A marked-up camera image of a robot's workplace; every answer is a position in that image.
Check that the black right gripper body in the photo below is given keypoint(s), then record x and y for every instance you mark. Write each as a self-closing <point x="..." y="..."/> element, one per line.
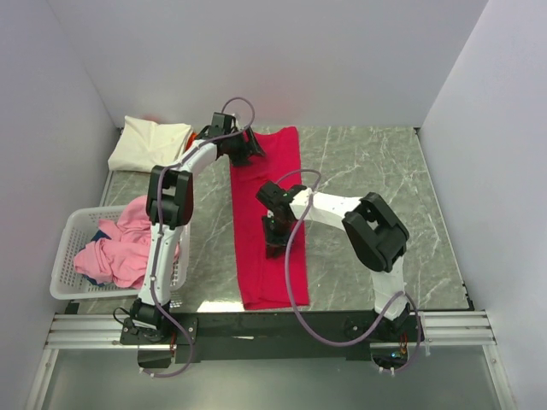
<point x="281" y="230"/>

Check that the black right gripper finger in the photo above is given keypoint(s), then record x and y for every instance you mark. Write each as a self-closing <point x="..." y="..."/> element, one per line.
<point x="272" y="247"/>
<point x="279" y="248"/>

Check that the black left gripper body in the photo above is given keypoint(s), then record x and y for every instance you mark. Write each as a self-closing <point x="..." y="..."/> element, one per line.
<point x="238" y="146"/>

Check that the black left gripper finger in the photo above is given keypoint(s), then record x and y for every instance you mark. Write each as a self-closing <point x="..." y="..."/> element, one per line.
<point x="252" y="145"/>
<point x="240" y="161"/>

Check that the red t shirt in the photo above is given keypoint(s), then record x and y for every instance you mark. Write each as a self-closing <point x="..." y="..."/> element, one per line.
<point x="261" y="281"/>

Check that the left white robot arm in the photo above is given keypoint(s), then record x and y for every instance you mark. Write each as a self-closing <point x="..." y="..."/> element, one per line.
<point x="170" y="205"/>

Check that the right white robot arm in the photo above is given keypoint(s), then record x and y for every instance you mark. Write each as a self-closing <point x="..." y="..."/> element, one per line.
<point x="378" y="237"/>

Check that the folded orange t shirt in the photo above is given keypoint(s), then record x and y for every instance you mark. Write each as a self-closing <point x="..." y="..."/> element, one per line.
<point x="159" y="120"/>

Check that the folded cream t shirt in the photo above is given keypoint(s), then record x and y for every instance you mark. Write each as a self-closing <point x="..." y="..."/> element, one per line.
<point x="144" y="144"/>

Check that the black base beam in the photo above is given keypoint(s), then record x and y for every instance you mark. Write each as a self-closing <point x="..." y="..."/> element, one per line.
<point x="272" y="336"/>

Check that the pink t shirt in basket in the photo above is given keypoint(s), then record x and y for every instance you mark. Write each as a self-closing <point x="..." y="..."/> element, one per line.
<point x="121" y="260"/>

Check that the white plastic basket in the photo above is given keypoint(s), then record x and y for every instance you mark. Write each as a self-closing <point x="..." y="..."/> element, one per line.
<point x="66" y="283"/>

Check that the aluminium rail frame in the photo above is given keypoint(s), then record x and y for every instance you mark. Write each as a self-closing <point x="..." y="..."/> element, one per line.
<point x="452" y="328"/>

